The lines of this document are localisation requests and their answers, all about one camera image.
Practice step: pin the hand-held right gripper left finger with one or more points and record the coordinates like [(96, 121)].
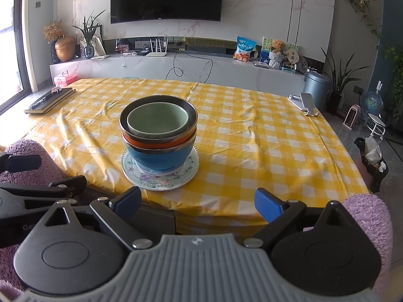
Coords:
[(127, 201)]

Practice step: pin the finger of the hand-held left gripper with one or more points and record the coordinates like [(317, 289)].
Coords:
[(22, 163), (47, 191)]

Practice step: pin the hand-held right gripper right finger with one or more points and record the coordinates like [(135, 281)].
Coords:
[(267, 204)]

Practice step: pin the small white plate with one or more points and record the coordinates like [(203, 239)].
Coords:
[(157, 173)]

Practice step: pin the blue steel bowl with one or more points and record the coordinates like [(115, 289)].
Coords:
[(157, 160)]

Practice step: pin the orange steel bowl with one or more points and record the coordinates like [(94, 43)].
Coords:
[(148, 146)]

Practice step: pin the green ceramic bowl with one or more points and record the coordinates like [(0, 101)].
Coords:
[(157, 119)]

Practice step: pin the purple fluffy cloth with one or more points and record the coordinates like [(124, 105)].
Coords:
[(374, 217), (37, 149)]

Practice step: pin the dark notebook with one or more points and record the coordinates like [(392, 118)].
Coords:
[(50, 103)]

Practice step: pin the black pen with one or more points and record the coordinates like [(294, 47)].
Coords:
[(42, 99)]

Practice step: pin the yellow checked tablecloth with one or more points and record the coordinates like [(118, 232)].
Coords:
[(252, 138)]

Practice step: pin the pink storage box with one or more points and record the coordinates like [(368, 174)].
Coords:
[(66, 80)]

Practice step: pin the white phone stand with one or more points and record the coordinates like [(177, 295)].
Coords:
[(294, 99)]

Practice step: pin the smartphone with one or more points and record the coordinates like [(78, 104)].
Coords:
[(307, 102)]

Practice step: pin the window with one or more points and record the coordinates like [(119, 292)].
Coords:
[(12, 53)]

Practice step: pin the black bin with bag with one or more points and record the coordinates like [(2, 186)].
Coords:
[(376, 173)]

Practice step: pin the pink space heater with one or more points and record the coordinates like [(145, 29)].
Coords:
[(351, 118)]

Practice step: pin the brown round vase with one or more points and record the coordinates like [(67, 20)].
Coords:
[(65, 50)]

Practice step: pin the light blue stool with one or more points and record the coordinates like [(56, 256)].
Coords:
[(129, 77)]

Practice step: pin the potted snake plant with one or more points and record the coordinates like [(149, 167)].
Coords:
[(335, 100)]

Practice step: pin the grey-blue trash can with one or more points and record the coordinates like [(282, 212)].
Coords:
[(318, 91)]

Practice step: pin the green plant in blue vase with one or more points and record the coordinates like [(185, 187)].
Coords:
[(88, 50)]

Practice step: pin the dried flower bunch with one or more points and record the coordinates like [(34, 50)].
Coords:
[(53, 31)]

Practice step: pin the marble television console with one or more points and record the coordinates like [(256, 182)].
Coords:
[(236, 72)]

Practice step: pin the white round stool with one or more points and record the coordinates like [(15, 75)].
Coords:
[(375, 120)]

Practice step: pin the white paper bag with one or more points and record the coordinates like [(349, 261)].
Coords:
[(99, 47)]

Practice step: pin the decorative silver plate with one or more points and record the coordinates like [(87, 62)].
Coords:
[(302, 64)]

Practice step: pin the blue water jug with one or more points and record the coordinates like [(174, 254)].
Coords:
[(372, 103)]

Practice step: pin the round paper fan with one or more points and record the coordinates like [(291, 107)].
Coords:
[(292, 56)]

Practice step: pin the white router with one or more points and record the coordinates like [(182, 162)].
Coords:
[(157, 53)]

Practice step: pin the blue snack bag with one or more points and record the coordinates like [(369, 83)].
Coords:
[(245, 50)]

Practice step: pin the brown teddy bear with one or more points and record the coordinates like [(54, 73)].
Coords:
[(277, 46)]

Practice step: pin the pothos plant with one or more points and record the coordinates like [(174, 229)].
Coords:
[(395, 78)]

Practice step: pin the hanging vine plant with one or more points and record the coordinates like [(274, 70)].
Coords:
[(359, 4)]

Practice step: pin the wall socket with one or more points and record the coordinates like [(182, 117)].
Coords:
[(358, 89)]

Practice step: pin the small pink photo frame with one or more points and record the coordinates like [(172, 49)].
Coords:
[(123, 49)]

